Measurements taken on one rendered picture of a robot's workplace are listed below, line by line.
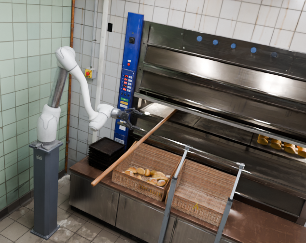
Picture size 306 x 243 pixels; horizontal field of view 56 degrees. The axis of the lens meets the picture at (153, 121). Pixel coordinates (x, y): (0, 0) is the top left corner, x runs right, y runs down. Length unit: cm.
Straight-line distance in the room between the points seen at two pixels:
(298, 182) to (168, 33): 182
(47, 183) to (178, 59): 166
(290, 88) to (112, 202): 195
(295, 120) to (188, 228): 133
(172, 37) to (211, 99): 68
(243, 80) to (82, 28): 174
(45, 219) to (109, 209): 61
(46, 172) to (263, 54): 212
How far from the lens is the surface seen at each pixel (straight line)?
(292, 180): 296
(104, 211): 316
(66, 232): 327
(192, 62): 276
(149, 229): 298
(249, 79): 267
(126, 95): 306
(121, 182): 290
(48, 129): 256
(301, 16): 261
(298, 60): 265
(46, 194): 288
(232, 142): 286
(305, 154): 303
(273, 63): 265
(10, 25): 280
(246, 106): 273
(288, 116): 274
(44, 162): 268
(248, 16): 263
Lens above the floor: 232
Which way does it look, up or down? 23 degrees down
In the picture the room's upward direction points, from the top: 10 degrees clockwise
